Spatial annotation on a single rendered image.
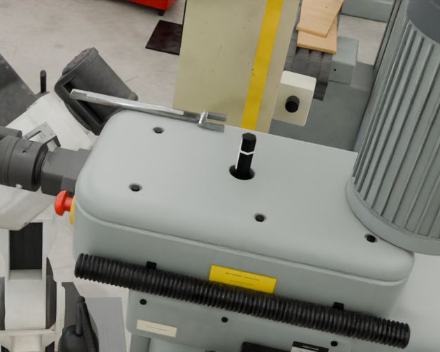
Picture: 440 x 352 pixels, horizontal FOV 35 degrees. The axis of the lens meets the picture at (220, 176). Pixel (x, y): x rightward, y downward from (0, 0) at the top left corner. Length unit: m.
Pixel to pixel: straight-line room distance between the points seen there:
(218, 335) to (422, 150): 0.41
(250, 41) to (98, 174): 1.90
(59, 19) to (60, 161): 4.48
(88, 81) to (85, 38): 3.97
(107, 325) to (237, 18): 1.26
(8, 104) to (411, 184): 0.87
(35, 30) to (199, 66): 2.79
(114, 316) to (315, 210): 1.86
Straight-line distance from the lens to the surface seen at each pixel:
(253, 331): 1.04
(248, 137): 0.97
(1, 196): 1.46
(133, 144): 1.02
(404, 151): 0.89
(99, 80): 1.49
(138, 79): 4.98
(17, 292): 1.92
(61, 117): 1.48
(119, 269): 0.95
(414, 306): 1.08
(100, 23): 5.70
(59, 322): 1.98
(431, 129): 0.86
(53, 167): 1.24
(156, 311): 1.04
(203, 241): 0.92
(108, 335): 2.70
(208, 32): 2.81
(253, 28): 2.78
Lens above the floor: 2.48
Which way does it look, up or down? 37 degrees down
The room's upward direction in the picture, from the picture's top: 11 degrees clockwise
